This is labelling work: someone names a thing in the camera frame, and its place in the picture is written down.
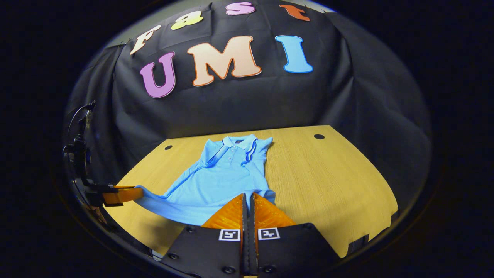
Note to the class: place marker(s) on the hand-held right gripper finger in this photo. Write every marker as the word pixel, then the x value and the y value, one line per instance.
pixel 244 220
pixel 252 220

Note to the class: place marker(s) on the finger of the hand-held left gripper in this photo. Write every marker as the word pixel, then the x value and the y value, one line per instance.
pixel 123 195

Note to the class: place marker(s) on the light blue polo T-shirt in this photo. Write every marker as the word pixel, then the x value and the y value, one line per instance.
pixel 216 181

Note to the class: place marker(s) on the black backdrop cloth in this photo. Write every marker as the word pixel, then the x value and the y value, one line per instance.
pixel 251 104

